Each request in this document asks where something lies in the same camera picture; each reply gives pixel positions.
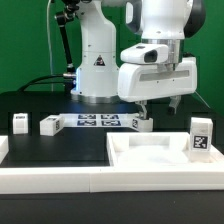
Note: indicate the white square table top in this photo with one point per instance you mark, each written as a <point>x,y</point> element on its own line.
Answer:
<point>133,149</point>

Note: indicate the white base tag plate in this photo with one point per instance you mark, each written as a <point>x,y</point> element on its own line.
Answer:
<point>98,120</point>

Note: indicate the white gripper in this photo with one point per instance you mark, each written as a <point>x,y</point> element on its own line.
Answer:
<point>146,82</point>

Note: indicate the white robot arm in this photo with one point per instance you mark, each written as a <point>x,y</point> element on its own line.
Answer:
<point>167,22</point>

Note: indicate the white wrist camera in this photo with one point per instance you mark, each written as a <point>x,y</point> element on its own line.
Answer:
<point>145,54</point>

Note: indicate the white U-shaped obstacle fence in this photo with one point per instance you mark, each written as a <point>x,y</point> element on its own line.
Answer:
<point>109,178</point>

